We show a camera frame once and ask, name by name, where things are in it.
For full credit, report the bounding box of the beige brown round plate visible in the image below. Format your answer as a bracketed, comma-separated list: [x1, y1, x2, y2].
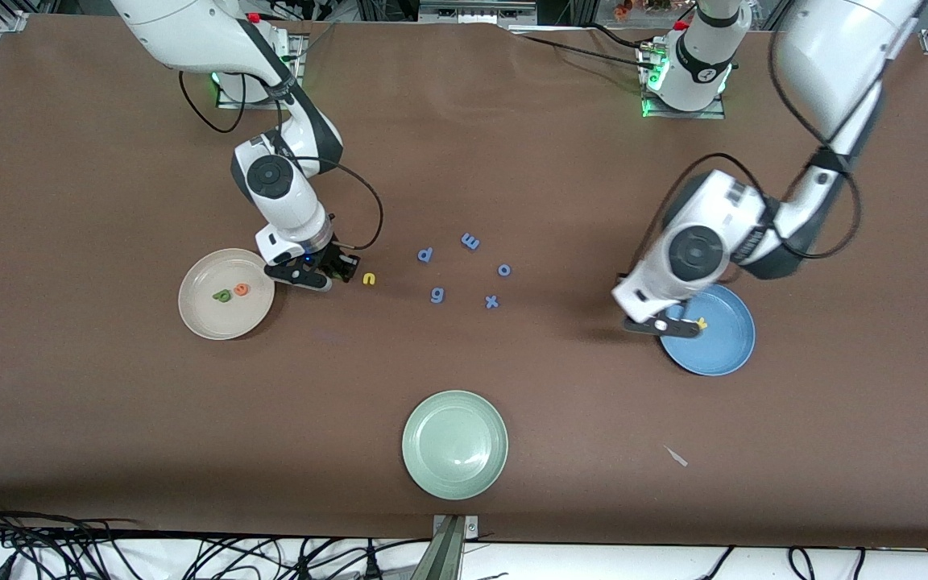
[178, 248, 276, 341]

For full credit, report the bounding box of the pale green round plate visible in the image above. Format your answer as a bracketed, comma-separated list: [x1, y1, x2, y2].
[401, 390, 509, 501]

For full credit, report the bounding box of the blue round plate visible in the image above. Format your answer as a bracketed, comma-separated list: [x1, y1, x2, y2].
[659, 284, 756, 377]

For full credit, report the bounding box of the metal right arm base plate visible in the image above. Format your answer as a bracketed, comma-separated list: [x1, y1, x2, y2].
[217, 32, 308, 110]

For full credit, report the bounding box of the grey metal frame bar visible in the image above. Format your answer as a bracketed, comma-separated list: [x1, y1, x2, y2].
[418, 0, 539, 27]

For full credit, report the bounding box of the grey metal table bracket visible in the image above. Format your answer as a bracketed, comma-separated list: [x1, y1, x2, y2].
[432, 514, 479, 580]

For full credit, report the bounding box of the black base power cable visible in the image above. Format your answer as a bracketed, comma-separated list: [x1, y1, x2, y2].
[511, 24, 662, 72]

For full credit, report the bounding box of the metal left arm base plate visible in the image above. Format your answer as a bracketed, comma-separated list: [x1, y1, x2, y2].
[640, 39, 727, 120]

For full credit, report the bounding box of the black cable tangle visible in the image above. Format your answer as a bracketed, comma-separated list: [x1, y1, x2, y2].
[0, 495, 433, 580]

